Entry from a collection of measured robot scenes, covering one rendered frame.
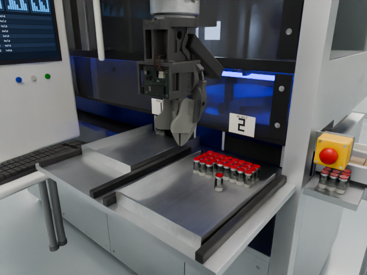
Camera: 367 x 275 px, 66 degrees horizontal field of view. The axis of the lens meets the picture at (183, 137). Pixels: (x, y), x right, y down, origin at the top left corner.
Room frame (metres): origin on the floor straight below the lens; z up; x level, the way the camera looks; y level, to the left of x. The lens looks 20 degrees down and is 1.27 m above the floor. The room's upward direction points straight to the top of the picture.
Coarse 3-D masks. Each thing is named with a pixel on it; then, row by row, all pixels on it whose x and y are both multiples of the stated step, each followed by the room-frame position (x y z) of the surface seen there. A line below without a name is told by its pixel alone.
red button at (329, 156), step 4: (324, 148) 0.64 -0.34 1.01; (328, 148) 0.63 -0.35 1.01; (332, 148) 0.63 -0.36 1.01; (320, 152) 0.63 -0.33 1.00; (324, 152) 0.62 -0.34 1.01; (328, 152) 0.62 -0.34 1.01; (332, 152) 0.61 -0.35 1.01; (336, 152) 0.62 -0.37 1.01; (320, 156) 0.63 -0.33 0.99; (324, 156) 0.62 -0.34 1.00; (328, 156) 0.61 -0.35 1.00; (332, 156) 0.61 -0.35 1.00; (336, 156) 0.61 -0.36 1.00; (324, 160) 0.62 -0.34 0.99; (328, 160) 0.61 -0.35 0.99; (332, 160) 0.61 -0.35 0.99; (328, 164) 0.62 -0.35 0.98
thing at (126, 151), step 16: (144, 128) 1.13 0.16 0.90; (96, 144) 0.95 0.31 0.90; (112, 144) 1.00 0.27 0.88; (128, 144) 1.00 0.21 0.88; (144, 144) 1.00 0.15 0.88; (160, 144) 1.00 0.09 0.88; (176, 144) 1.00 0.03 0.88; (192, 144) 0.96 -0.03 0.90; (96, 160) 0.85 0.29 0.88; (112, 160) 0.79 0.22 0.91; (128, 160) 0.85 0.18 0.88; (144, 160) 0.78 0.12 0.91
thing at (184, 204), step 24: (168, 168) 0.74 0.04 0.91; (192, 168) 0.79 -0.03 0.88; (120, 192) 0.59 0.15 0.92; (144, 192) 0.65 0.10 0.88; (168, 192) 0.65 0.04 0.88; (192, 192) 0.65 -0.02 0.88; (216, 192) 0.65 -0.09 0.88; (240, 192) 0.65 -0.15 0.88; (144, 216) 0.53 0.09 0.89; (168, 216) 0.54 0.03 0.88; (192, 216) 0.54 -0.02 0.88; (216, 216) 0.54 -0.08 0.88; (192, 240) 0.44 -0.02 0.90
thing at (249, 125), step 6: (234, 114) 0.82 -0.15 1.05; (234, 120) 0.82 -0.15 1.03; (240, 120) 0.81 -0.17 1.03; (246, 120) 0.79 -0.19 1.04; (252, 120) 0.78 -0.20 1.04; (234, 126) 0.82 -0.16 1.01; (240, 126) 0.80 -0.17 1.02; (246, 126) 0.79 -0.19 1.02; (252, 126) 0.78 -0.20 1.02; (234, 132) 0.82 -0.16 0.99; (240, 132) 0.80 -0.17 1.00; (246, 132) 0.79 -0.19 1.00; (252, 132) 0.78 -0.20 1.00
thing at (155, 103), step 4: (152, 100) 1.04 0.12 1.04; (156, 100) 1.03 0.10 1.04; (160, 100) 1.02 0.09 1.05; (152, 104) 1.04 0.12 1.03; (156, 104) 1.03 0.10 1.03; (160, 104) 1.02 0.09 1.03; (152, 108) 1.04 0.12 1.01; (156, 108) 1.03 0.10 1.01; (160, 108) 1.02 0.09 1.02; (152, 112) 1.04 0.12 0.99; (156, 112) 1.03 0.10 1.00; (160, 112) 1.02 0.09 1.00
